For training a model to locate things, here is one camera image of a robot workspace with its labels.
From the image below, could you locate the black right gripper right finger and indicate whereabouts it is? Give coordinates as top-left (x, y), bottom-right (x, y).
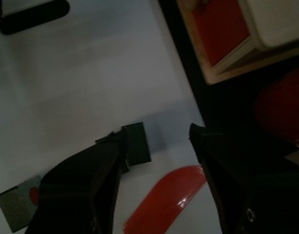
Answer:
top-left (189, 122), bottom-right (299, 234)

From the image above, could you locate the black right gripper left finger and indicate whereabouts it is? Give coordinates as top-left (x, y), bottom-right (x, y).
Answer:
top-left (23, 126), bottom-right (131, 234)

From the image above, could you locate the dark sushi roll piece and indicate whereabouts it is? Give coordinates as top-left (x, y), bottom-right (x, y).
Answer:
top-left (0, 175), bottom-right (44, 234)
top-left (122, 122), bottom-right (153, 167)

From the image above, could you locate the red toy knife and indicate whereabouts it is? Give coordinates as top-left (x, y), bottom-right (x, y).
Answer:
top-left (122, 165), bottom-right (209, 234)

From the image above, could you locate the white cutting board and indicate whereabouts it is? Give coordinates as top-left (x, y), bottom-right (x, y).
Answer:
top-left (0, 0), bottom-right (223, 234)

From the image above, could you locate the pink red cup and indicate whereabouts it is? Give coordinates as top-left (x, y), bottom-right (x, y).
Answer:
top-left (254, 68), bottom-right (299, 150)

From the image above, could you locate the wooden toy box red panel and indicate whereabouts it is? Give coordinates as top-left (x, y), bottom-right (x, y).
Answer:
top-left (175, 0), bottom-right (299, 86)

